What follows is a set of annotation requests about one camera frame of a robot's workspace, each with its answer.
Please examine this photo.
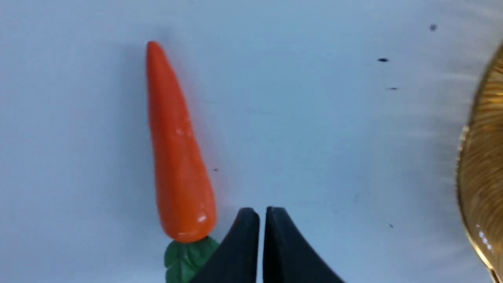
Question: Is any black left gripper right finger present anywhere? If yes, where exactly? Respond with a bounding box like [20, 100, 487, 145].
[263, 206, 343, 283]

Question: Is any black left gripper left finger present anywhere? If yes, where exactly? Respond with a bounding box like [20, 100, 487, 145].
[191, 208, 259, 283]

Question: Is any toy carrot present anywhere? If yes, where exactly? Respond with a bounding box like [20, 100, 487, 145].
[146, 40, 220, 283]

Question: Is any amber ribbed plastic plate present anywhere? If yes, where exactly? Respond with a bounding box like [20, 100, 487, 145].
[455, 46, 503, 283]

